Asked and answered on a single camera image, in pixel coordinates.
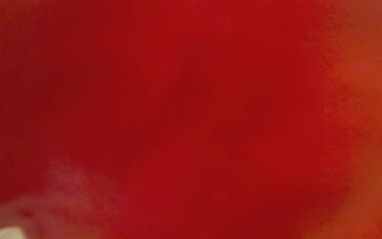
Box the red garment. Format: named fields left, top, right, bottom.
left=0, top=0, right=382, bottom=239

